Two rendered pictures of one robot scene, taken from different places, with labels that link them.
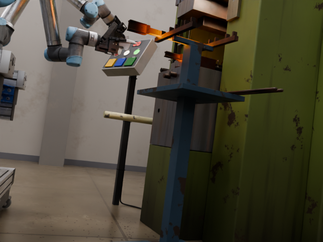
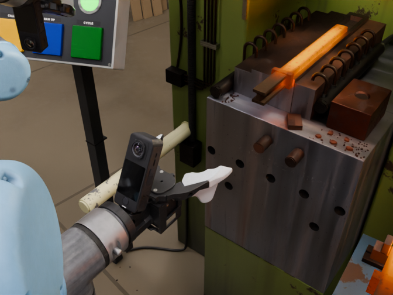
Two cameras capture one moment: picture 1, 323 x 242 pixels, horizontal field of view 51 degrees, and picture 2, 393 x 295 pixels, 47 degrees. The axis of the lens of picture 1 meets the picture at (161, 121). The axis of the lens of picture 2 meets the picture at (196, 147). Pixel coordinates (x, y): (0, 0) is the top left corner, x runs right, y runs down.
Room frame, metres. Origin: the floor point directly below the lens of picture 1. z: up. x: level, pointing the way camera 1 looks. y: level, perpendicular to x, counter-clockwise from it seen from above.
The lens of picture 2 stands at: (1.30, 0.49, 1.48)
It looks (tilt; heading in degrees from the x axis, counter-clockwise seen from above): 39 degrees down; 332
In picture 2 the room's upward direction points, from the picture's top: straight up
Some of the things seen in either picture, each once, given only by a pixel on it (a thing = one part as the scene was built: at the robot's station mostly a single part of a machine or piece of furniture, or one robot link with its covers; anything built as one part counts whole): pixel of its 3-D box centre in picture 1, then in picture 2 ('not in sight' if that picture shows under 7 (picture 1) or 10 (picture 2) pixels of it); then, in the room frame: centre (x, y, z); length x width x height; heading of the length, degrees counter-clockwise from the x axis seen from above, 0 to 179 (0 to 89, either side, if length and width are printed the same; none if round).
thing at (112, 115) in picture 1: (135, 118); (141, 164); (2.26, 0.17, 0.62); 0.44 x 0.05 x 0.05; 115
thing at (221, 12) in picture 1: (214, 15); not in sight; (2.07, -0.25, 1.32); 0.42 x 0.20 x 0.10; 115
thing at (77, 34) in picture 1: (77, 36); (59, 273); (1.71, 0.48, 0.98); 0.11 x 0.08 x 0.09; 115
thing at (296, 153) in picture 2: (172, 74); (294, 157); (1.85, -0.03, 0.87); 0.04 x 0.03 x 0.03; 115
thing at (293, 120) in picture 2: not in sight; (294, 121); (1.90, -0.06, 0.92); 0.04 x 0.03 x 0.01; 147
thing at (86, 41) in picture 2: (130, 62); (87, 43); (2.30, 0.26, 1.01); 0.07 x 0.05 x 0.07; 50
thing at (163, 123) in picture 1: (208, 114); (318, 143); (2.03, -0.28, 0.69); 0.56 x 0.38 x 0.45; 115
